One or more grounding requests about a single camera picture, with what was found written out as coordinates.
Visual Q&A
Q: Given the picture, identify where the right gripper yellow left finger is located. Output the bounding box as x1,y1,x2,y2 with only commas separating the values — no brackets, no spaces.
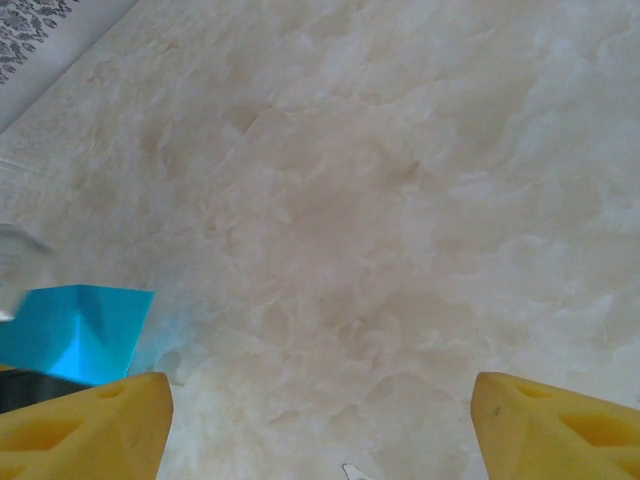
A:
0,372,175,480

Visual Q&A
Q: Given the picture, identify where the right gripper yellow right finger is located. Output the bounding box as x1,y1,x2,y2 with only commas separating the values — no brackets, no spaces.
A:
472,371,640,480

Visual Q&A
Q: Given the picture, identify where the blue paper sheet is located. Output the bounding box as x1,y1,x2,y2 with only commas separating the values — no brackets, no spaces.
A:
0,284,156,386

